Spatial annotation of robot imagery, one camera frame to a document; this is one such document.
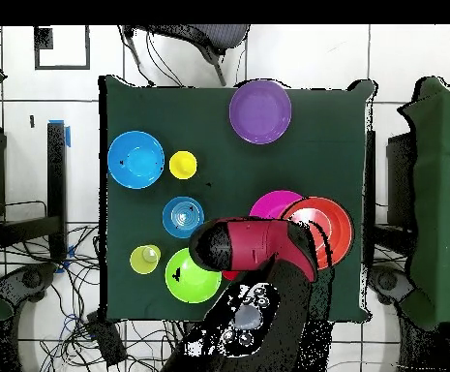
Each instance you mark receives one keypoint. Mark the yellow plastic cup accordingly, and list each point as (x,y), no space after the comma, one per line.
(183,164)

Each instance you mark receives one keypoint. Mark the green plastic bowl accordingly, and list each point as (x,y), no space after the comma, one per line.
(193,286)

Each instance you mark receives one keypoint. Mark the grey office chair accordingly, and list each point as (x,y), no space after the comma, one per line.
(224,37)

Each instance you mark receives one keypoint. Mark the red plastic cup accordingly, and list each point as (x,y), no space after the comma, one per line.
(230,275)

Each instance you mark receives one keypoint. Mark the large light blue bowl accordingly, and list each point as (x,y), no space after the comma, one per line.
(135,159)

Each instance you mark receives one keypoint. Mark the dark green table cloth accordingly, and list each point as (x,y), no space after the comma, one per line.
(209,116)

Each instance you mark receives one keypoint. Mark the black metal frame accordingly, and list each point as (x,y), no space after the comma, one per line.
(56,174)
(400,174)

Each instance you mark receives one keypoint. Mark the pink plastic bowl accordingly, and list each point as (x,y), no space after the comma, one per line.
(273,205)

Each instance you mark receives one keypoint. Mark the purple plastic bowl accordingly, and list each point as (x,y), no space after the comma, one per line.
(260,111)

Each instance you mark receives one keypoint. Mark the translucent yellow-green plastic cup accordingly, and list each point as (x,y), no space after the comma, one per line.
(141,263)

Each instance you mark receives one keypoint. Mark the black floor device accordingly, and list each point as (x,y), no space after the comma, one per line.
(389,283)
(27,281)

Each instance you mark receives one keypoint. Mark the black power strip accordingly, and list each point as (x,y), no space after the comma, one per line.
(106,341)

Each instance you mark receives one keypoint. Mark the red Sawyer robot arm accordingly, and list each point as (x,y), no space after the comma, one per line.
(255,240)

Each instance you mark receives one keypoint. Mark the small dark blue bowl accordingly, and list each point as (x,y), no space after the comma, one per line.
(183,217)

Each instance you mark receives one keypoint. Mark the orange plastic bowl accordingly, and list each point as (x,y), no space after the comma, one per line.
(336,232)

